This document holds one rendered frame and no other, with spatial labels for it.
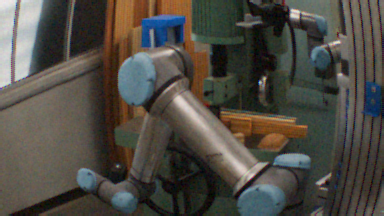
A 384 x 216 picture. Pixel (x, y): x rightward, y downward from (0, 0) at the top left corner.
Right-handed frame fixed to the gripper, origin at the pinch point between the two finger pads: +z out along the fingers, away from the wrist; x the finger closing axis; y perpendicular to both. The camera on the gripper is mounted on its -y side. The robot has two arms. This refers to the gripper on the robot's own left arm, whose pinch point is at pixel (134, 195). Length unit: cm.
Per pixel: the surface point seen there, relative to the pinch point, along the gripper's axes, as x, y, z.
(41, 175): -121, 5, 93
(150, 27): -51, -83, 75
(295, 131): 41, -34, 26
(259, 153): 32.6, -22.9, 14.1
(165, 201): -0.8, -2.1, 25.8
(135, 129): -12.7, -25.1, 16.3
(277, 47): 28, -64, 29
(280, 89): 29, -50, 35
